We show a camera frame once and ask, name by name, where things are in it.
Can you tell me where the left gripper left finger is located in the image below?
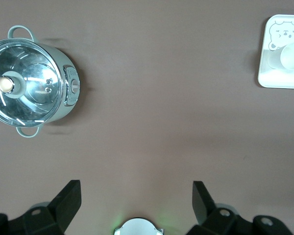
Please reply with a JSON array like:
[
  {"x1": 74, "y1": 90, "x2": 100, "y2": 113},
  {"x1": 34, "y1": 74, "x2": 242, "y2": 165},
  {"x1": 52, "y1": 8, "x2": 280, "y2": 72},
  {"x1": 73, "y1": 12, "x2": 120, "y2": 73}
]
[{"x1": 0, "y1": 180, "x2": 82, "y2": 235}]

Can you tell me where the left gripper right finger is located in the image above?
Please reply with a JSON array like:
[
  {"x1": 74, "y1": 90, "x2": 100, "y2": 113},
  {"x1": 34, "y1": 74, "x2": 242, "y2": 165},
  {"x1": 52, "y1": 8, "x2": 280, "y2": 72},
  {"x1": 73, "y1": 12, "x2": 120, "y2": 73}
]
[{"x1": 186, "y1": 180, "x2": 294, "y2": 235}]

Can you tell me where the white plastic cup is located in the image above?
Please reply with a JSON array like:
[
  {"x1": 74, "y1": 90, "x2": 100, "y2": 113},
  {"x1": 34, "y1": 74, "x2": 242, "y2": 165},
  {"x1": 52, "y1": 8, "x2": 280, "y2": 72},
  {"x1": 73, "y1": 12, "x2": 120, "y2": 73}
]
[{"x1": 267, "y1": 42, "x2": 294, "y2": 71}]

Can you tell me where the glass pot lid with knob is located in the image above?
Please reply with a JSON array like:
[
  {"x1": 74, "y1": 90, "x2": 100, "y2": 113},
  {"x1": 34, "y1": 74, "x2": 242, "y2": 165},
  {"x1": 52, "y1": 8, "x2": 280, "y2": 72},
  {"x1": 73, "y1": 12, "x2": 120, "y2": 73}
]
[{"x1": 0, "y1": 39, "x2": 66, "y2": 128}]

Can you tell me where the white tray with bear print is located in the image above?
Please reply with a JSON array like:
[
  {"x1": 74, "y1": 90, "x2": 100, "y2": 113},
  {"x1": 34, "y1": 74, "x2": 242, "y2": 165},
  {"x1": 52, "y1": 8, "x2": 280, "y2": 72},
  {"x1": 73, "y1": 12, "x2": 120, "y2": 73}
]
[{"x1": 257, "y1": 14, "x2": 294, "y2": 90}]

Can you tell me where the sage green electric cooking pot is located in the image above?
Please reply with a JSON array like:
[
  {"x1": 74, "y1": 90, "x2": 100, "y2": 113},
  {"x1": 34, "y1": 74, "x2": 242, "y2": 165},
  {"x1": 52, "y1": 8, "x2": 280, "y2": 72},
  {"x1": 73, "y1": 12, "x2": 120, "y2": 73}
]
[{"x1": 0, "y1": 25, "x2": 80, "y2": 137}]

